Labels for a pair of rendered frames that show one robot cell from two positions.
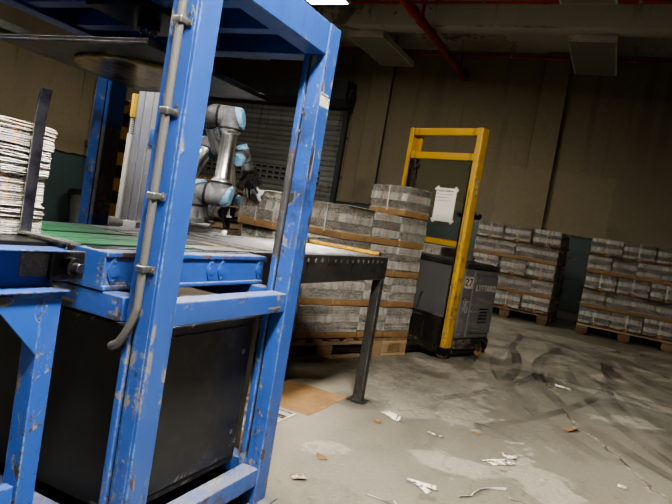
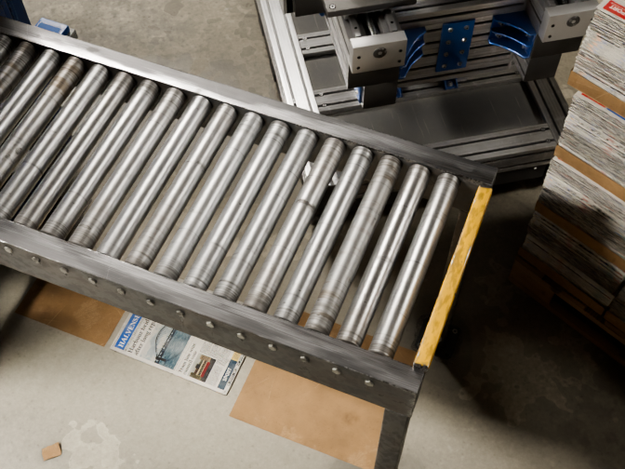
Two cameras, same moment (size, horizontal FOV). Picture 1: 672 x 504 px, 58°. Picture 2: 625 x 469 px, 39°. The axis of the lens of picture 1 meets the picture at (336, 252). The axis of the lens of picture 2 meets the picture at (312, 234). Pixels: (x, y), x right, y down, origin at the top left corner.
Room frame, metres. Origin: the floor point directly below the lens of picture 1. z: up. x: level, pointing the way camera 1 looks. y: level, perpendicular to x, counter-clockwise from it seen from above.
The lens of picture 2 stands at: (3.05, -0.89, 2.28)
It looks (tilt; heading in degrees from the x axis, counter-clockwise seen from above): 57 degrees down; 88
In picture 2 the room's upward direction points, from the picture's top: straight up
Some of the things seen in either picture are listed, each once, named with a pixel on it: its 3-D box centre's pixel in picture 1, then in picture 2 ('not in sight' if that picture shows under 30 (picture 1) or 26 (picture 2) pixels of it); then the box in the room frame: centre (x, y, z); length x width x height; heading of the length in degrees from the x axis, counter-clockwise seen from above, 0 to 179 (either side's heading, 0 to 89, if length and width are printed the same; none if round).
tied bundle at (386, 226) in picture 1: (368, 226); not in sight; (4.51, -0.21, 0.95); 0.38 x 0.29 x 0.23; 42
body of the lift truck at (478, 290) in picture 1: (444, 302); not in sight; (5.27, -1.02, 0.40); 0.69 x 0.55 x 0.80; 43
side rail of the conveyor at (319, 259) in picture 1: (330, 267); (104, 280); (2.66, 0.01, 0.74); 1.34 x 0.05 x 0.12; 155
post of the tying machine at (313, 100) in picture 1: (286, 268); not in sight; (1.93, 0.15, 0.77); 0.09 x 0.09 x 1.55; 65
